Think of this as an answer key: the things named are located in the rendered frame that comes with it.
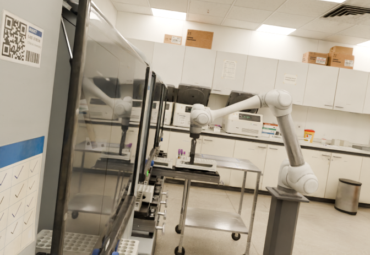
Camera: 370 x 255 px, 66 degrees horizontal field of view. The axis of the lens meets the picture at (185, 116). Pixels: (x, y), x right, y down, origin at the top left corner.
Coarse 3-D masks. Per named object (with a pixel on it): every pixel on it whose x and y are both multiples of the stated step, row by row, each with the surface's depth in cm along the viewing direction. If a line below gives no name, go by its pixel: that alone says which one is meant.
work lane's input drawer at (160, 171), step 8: (152, 168) 202; (160, 168) 203; (168, 168) 203; (176, 168) 212; (184, 168) 214; (168, 176) 202; (176, 176) 203; (184, 176) 203; (192, 176) 203; (200, 176) 203; (208, 176) 203; (216, 176) 203; (224, 184) 206
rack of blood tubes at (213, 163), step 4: (176, 156) 209; (180, 156) 211; (176, 160) 204; (180, 160) 204; (184, 160) 204; (188, 160) 204; (196, 160) 206; (200, 160) 207; (204, 160) 209; (208, 160) 211; (212, 160) 212; (176, 164) 204; (180, 164) 204; (184, 164) 204; (188, 164) 206; (196, 164) 214; (200, 164) 214; (204, 164) 214; (208, 164) 215; (212, 164) 205; (216, 164) 205; (192, 168) 204; (196, 168) 205; (200, 168) 205; (208, 168) 205; (212, 168) 205
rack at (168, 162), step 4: (156, 160) 203; (160, 160) 203; (164, 160) 205; (168, 160) 207; (172, 160) 208; (156, 164) 213; (160, 164) 213; (164, 164) 213; (168, 164) 204; (172, 164) 204
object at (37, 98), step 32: (0, 0) 17; (32, 0) 20; (0, 64) 18; (64, 64) 86; (0, 96) 18; (32, 96) 22; (64, 96) 87; (0, 128) 19; (32, 128) 23; (128, 224) 100
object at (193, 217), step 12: (204, 156) 265; (216, 156) 273; (228, 168) 235; (240, 168) 235; (252, 168) 242; (240, 204) 280; (180, 216) 279; (192, 216) 257; (204, 216) 261; (216, 216) 265; (228, 216) 269; (240, 216) 273; (252, 216) 238; (180, 228) 279; (204, 228) 239; (216, 228) 240; (228, 228) 243; (240, 228) 246; (252, 228) 238; (180, 240) 237; (180, 252) 238
